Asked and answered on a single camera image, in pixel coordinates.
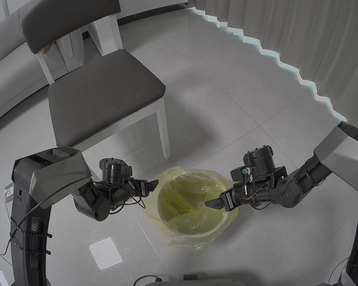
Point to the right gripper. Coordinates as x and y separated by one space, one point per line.
237 198

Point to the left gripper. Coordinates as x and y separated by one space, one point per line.
128 194

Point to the yellow plastic bag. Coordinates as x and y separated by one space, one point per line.
185 195

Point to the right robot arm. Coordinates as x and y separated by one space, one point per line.
340 150

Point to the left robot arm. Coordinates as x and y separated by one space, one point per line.
56 171

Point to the white trash bin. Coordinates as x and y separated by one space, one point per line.
197 234

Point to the grey and white chair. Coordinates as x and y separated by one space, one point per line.
107 91

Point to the white curtain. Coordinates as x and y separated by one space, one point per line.
286 25

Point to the pale grey sofa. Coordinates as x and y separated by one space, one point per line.
12 40

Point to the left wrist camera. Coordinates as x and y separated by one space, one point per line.
128 171

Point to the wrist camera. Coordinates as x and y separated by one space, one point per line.
128 171
238 175

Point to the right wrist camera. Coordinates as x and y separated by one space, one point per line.
238 175

